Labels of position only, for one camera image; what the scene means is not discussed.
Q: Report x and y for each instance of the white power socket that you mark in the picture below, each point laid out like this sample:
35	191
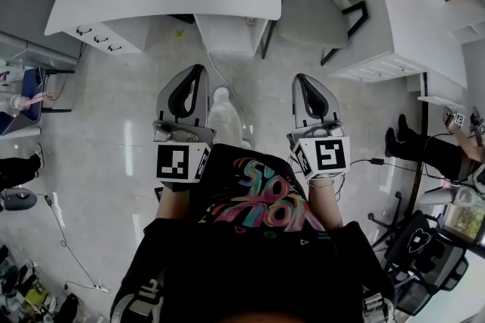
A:
251	21

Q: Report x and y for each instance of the person's left forearm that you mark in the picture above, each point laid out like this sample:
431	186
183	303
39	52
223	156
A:
172	207

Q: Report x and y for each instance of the yellow sticky note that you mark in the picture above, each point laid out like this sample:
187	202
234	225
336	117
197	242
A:
179	34

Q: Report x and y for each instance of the person's right forearm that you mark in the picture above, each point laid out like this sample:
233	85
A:
326	206

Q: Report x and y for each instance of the glass side table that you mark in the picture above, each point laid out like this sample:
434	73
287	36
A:
38	48

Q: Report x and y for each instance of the metal belt buckle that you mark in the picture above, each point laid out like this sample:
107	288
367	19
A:
372	303

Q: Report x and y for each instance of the white desk side cabinet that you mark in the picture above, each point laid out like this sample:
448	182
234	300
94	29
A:
231	35

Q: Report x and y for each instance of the grey round device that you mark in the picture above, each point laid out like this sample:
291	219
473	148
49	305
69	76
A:
19	199

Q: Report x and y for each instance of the grey upholstered chair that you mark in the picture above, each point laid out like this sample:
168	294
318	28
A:
314	10

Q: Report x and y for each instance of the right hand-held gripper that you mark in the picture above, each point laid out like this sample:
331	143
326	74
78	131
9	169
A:
329	156

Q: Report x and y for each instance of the pile of mixed clutter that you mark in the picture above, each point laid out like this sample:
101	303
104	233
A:
30	291

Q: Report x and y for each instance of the black mesh office chair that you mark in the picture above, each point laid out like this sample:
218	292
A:
420	257

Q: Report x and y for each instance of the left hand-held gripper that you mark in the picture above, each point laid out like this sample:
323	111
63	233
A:
172	162

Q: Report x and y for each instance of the person's white trouser leg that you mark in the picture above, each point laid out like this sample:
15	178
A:
225	120

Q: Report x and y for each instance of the round black-rimmed table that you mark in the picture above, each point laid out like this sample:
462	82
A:
420	162

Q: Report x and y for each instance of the blue fabric basket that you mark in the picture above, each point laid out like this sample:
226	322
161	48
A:
28	98

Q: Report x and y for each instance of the white drawer unit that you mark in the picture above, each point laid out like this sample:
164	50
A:
113	35

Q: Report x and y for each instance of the white shelf unit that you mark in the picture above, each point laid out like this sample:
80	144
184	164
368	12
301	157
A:
424	29

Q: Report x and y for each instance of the black printed t-shirt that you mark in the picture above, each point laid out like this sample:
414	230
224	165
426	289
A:
246	261

